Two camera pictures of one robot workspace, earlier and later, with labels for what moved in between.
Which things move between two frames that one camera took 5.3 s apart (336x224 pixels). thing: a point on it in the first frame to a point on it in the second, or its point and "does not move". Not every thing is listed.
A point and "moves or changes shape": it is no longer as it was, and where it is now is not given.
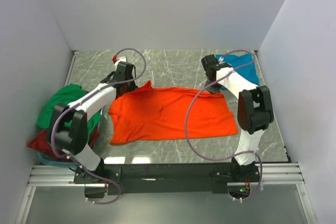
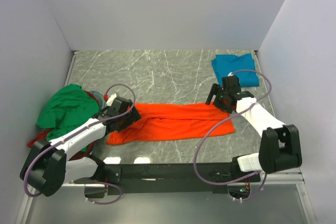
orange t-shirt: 149,114 moves or changes shape
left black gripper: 133,86 to 133,116
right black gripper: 214,89 to 217,89
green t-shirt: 64,95 does not move
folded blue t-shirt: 243,65 does not move
